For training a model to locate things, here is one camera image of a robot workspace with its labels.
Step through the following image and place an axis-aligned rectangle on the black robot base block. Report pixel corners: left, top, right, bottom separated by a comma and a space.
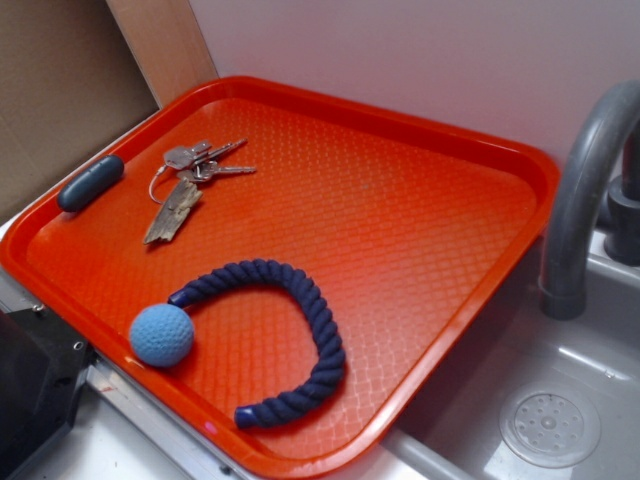
1, 305, 93, 479

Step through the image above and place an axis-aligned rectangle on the light blue dimpled ball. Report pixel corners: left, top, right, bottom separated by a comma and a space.
129, 304, 195, 368

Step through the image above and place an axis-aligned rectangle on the red plastic tray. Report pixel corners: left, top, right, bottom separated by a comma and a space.
1, 77, 559, 479

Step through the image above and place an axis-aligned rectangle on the silver key bunch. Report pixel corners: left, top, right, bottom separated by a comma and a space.
148, 139, 257, 205

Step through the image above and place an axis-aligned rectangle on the driftwood key fob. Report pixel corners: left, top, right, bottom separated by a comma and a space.
143, 180, 202, 245

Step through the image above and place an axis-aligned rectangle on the dark blue oblong capsule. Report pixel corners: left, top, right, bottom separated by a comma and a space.
57, 155, 124, 213

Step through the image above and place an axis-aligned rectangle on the grey curved faucet spout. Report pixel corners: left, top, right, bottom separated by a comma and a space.
539, 80, 639, 320

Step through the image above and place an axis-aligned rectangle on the light wooden board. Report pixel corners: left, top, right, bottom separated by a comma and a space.
107, 0, 219, 108

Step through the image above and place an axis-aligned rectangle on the grey sink basin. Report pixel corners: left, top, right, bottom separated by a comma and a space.
388, 228, 640, 480

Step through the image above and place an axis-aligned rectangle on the round sink drain strainer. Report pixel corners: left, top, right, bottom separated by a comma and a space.
499, 387, 601, 469

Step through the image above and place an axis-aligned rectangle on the brown cardboard panel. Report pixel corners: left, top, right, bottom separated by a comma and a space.
1, 1, 157, 221

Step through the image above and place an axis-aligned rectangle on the navy blue twisted rope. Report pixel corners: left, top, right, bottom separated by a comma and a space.
167, 258, 347, 431

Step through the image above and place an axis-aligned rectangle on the dark grey faucet handle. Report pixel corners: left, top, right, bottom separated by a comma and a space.
604, 127, 639, 266

